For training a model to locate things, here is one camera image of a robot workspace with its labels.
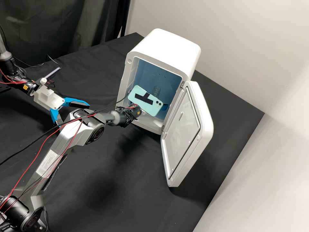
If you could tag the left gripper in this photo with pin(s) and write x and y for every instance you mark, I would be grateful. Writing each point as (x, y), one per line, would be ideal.
(48, 97)

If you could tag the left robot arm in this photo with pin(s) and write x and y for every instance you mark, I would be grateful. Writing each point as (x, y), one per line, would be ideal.
(6, 60)

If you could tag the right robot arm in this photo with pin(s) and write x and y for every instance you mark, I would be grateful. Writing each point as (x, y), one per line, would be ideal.
(65, 135)

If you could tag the clear flask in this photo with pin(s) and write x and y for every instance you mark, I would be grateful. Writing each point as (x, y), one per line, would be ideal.
(157, 90)

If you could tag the white incubator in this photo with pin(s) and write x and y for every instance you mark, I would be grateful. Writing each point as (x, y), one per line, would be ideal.
(169, 52)

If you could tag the incubator door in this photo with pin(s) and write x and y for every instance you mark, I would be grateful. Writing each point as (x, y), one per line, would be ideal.
(193, 135)

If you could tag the right wrist camera phone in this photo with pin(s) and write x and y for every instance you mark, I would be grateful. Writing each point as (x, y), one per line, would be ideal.
(144, 101)

